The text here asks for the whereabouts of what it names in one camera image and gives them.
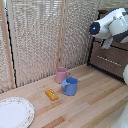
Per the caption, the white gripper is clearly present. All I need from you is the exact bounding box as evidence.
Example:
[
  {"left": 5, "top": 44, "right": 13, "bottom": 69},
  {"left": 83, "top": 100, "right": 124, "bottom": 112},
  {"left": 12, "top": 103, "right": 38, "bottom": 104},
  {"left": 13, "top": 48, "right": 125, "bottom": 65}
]
[{"left": 101, "top": 37, "right": 115, "bottom": 50}]

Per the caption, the pink mug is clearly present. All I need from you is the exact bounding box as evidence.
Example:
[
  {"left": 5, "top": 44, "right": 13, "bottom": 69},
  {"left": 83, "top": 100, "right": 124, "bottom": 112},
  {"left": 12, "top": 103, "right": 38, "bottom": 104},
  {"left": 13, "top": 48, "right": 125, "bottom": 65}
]
[{"left": 55, "top": 66, "right": 72, "bottom": 85}]

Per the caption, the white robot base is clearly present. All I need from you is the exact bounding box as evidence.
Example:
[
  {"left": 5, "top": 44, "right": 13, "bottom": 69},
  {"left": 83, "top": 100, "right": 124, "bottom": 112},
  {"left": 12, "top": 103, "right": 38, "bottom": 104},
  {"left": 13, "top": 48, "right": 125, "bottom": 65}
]
[{"left": 110, "top": 105, "right": 128, "bottom": 128}]

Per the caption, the brown drawer cabinet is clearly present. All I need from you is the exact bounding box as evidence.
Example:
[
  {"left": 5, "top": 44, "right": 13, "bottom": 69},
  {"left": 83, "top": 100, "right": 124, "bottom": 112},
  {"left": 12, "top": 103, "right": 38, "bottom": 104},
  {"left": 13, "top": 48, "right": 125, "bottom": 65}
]
[{"left": 86, "top": 9, "right": 128, "bottom": 82}]

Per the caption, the woven folding screen panel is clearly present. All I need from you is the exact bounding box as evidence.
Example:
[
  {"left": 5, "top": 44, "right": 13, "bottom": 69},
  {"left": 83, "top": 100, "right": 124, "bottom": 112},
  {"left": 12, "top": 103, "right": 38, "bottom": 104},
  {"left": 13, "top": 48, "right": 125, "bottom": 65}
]
[
  {"left": 59, "top": 0, "right": 102, "bottom": 70},
  {"left": 0, "top": 0, "right": 16, "bottom": 94},
  {"left": 6, "top": 0, "right": 65, "bottom": 88}
]

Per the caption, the blue mug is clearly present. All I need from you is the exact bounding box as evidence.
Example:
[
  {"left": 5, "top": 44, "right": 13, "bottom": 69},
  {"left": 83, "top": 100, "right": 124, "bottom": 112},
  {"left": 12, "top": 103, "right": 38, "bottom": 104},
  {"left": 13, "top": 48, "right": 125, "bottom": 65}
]
[{"left": 60, "top": 76, "right": 79, "bottom": 97}]

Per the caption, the yellow block with white dots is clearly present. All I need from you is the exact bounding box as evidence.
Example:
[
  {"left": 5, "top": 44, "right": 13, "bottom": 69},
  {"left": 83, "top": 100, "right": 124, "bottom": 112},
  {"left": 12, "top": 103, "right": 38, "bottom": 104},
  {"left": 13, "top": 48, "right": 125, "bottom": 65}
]
[{"left": 45, "top": 88, "right": 60, "bottom": 102}]

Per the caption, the white plate with floral rim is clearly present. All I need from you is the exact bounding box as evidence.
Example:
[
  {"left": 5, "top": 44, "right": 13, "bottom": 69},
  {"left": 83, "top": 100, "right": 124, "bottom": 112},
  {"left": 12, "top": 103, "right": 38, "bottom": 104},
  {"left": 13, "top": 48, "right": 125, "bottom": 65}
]
[{"left": 0, "top": 96, "right": 36, "bottom": 128}]

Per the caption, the silver drawer handle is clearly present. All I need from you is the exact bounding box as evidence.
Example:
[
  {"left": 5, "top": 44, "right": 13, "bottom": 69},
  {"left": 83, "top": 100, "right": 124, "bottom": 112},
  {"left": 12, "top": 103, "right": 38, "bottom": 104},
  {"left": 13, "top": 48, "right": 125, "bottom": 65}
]
[{"left": 96, "top": 55, "right": 123, "bottom": 68}]

